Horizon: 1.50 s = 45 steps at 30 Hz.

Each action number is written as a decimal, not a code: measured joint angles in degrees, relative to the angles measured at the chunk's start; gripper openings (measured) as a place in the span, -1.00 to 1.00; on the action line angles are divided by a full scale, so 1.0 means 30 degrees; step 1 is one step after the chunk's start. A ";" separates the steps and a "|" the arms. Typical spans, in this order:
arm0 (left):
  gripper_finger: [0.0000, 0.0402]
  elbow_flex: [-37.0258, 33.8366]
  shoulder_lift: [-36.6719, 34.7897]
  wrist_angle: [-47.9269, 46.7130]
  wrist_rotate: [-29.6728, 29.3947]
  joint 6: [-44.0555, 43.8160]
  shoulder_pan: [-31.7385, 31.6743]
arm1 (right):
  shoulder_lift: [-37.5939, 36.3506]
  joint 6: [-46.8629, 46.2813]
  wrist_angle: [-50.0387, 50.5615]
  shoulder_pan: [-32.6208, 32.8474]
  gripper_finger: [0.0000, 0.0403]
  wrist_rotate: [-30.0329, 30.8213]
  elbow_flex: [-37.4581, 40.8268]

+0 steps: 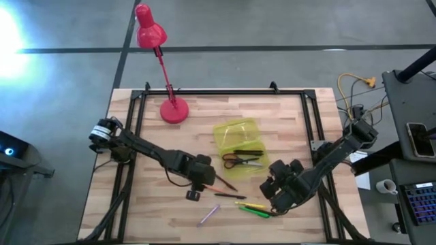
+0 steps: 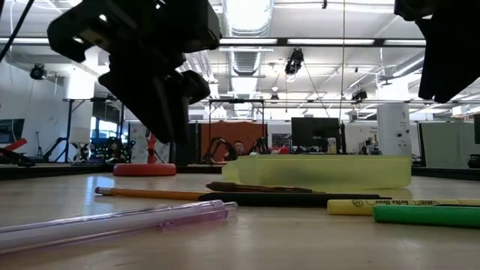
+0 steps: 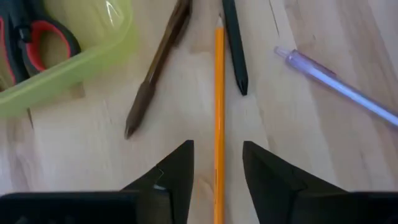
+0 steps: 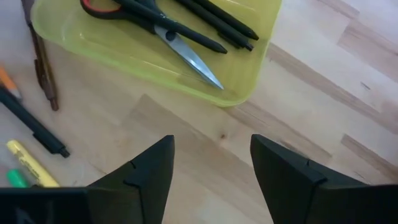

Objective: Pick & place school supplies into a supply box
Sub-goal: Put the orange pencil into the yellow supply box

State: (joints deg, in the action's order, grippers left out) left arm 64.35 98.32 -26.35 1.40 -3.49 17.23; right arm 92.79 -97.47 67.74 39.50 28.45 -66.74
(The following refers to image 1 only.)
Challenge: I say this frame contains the black aluminium table frame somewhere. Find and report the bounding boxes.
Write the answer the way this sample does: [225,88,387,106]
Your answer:
[80,81,368,244]

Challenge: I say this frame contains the black red-handled scissors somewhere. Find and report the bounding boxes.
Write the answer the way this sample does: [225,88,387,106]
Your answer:
[221,152,264,170]

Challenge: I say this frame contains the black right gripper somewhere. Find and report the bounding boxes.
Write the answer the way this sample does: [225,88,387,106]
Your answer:
[260,159,309,214]

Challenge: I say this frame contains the white mug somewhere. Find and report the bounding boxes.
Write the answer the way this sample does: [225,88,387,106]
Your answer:
[375,178,399,196]

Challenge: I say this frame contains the black marker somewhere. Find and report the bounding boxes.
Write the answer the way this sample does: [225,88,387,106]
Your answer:
[233,149,265,157]

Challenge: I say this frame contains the white paper sheet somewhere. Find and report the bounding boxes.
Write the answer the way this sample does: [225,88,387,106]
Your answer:
[349,151,372,191]

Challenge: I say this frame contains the black cable bundle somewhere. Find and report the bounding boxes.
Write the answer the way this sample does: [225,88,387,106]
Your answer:
[335,80,390,127]

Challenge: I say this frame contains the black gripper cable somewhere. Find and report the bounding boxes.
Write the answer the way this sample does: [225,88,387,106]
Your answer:
[164,168,193,189]

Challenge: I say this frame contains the dark brown pencil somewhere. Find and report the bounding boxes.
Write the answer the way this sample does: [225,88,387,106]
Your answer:
[215,174,238,192]

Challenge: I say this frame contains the purple translucent pen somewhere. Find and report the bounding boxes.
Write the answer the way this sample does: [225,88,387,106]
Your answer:
[196,203,221,228]

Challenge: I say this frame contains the green highlighter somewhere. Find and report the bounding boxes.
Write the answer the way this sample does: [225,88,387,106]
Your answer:
[238,206,271,219]

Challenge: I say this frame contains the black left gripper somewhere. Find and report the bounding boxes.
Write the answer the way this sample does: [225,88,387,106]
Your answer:
[185,154,217,202]

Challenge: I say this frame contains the orange pencil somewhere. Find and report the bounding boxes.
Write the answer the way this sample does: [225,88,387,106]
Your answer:
[203,185,228,195]

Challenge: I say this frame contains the yellow cable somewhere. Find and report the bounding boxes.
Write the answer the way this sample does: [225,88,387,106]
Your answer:
[337,73,377,113]

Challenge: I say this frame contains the black smartphone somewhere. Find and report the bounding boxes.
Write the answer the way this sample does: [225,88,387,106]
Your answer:
[406,122,435,159]

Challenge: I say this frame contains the black pole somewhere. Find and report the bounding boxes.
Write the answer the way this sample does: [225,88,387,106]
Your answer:
[396,46,436,83]

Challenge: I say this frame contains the black device with blue light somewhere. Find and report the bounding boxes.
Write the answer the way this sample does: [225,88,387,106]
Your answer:
[0,131,55,178]

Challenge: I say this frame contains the keypad with blue keys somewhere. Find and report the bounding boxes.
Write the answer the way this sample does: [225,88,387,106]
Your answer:
[401,182,436,227]

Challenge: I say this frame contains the yellow highlighter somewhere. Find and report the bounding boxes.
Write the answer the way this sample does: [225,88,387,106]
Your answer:
[234,201,267,210]

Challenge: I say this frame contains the yellow-green translucent supply box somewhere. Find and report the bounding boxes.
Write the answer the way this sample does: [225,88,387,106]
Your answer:
[213,118,272,180]

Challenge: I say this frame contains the grey cart top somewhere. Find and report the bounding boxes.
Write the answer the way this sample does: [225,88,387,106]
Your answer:
[381,69,436,163]

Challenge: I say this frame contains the red desk lamp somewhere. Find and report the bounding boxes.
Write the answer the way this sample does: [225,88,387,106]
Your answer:
[135,3,190,125]

